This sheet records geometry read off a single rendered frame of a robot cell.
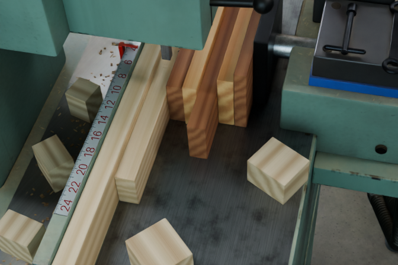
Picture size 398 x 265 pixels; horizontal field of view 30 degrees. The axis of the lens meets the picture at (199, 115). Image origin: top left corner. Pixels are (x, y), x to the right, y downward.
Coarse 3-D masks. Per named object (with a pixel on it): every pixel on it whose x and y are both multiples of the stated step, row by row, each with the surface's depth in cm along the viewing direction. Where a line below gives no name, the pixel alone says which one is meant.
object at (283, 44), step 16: (272, 16) 74; (256, 32) 73; (272, 32) 74; (256, 48) 73; (272, 48) 76; (288, 48) 76; (256, 64) 74; (272, 64) 78; (256, 80) 76; (256, 96) 78
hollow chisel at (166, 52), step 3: (162, 48) 76; (165, 48) 76; (168, 48) 76; (171, 48) 77; (162, 51) 76; (165, 51) 76; (168, 51) 76; (171, 51) 77; (162, 54) 77; (165, 54) 77; (168, 54) 77; (171, 54) 77; (162, 57) 77; (165, 57) 77; (168, 57) 77
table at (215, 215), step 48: (288, 0) 90; (240, 144) 76; (288, 144) 76; (144, 192) 73; (192, 192) 72; (240, 192) 72; (384, 192) 78; (192, 240) 69; (240, 240) 69; (288, 240) 68
